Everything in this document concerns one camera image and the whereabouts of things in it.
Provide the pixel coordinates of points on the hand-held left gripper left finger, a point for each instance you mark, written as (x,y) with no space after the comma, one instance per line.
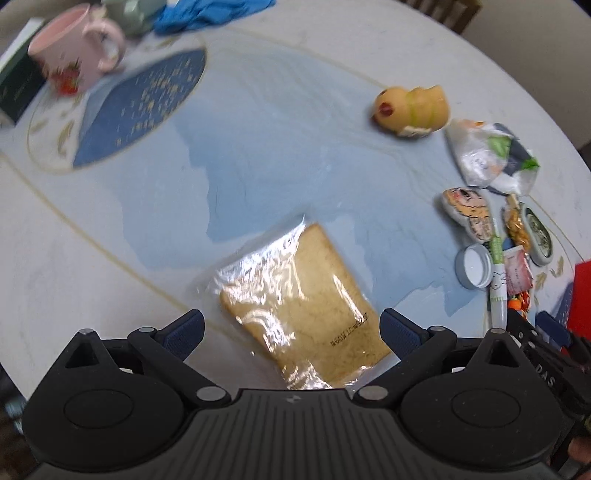
(187,330)

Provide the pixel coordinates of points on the white green marker pen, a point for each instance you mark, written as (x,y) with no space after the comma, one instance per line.
(497,286)

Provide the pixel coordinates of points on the wooden chair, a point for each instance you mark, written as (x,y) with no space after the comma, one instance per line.
(452,11)

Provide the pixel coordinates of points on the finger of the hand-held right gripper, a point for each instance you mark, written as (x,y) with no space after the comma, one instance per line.
(547,374)
(554,328)

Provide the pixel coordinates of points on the yellow squishy duck toy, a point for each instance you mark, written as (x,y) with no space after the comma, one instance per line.
(415,110)

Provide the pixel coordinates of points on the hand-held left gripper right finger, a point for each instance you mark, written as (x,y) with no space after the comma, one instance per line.
(397,332)

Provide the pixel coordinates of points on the sliced bread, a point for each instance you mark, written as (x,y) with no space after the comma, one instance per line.
(300,295)

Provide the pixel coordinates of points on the blue cloth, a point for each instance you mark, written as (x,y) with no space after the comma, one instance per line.
(207,11)

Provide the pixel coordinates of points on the oval pale green tin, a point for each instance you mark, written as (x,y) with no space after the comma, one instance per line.
(538,230)

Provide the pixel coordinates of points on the orange small toy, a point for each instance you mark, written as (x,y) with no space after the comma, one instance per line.
(519,304)

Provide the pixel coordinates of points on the dark green box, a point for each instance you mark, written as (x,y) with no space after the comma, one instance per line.
(18,87)

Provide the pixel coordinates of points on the red white cardboard box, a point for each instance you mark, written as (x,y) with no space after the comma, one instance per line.
(582,300)

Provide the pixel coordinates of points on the cartoon face toy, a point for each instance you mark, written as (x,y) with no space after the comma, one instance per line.
(466,207)

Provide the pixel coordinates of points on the grey-green ceramic pot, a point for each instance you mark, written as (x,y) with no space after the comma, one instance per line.
(131,16)

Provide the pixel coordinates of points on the orange snack packet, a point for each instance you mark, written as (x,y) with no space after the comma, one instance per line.
(517,228)

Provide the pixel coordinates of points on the pink ceramic mug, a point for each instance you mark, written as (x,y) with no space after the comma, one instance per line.
(69,50)

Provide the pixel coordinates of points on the small pink packet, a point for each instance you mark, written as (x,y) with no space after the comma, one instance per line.
(517,272)

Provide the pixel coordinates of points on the crumpled white green wrapper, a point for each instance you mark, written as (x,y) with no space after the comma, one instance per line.
(480,157)

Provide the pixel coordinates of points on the blue white printed table mat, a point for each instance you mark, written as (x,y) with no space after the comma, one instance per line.
(277,161)

